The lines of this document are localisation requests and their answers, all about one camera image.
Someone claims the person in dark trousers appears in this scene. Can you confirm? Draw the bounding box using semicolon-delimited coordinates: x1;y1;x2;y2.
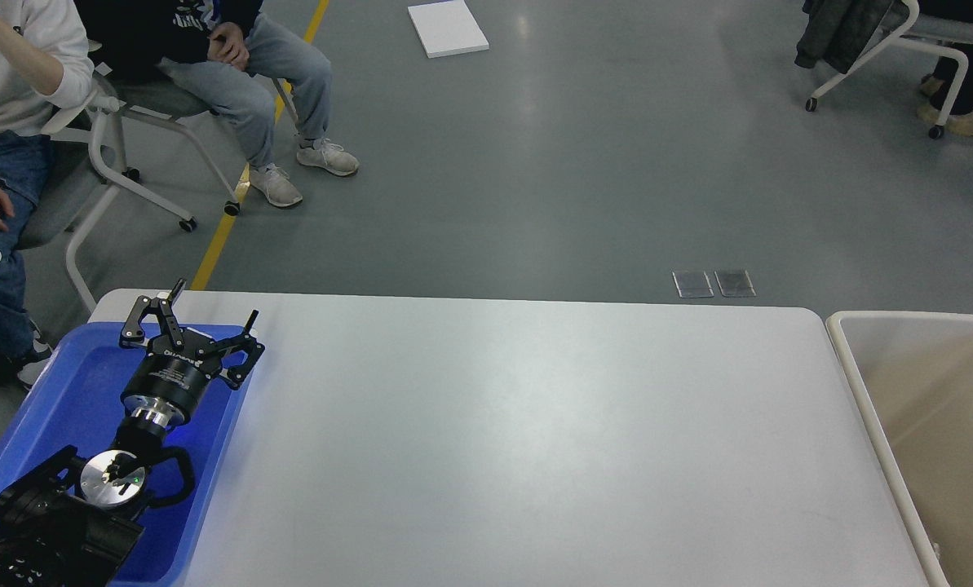
918;1;973;137

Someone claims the floor socket plate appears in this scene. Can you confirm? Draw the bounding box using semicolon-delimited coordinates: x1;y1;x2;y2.
672;271;714;298
714;270;758;298

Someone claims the beige plastic bin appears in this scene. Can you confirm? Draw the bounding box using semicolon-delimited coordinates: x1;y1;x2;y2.
826;311;973;586

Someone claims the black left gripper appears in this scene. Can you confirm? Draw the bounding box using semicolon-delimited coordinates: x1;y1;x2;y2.
119;278;266;427

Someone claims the person in grey jeans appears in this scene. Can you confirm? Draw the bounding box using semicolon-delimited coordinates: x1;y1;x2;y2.
76;1;360;209

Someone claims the person in white sweater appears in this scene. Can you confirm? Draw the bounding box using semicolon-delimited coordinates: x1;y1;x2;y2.
0;1;94;387

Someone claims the grey chair behind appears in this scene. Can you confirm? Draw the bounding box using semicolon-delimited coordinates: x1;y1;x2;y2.
95;49;301;217

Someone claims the right floor socket plate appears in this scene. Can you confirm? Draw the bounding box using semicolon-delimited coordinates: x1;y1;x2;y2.
714;270;758;298

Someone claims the white grey office chair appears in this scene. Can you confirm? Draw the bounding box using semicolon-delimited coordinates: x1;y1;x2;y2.
17;73;197;311

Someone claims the white flat box on floor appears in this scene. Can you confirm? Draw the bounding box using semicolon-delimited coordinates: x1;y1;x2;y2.
407;1;490;59

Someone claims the chair with dark jacket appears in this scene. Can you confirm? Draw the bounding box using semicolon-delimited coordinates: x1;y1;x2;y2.
795;1;973;139

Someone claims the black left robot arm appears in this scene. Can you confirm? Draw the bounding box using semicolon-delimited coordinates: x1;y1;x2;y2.
0;284;265;586

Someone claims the blue plastic tray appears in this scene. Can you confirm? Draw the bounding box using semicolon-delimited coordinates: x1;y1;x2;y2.
0;322;246;586

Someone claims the left floor socket plate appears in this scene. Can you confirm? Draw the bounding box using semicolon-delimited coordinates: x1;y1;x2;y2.
672;271;714;298

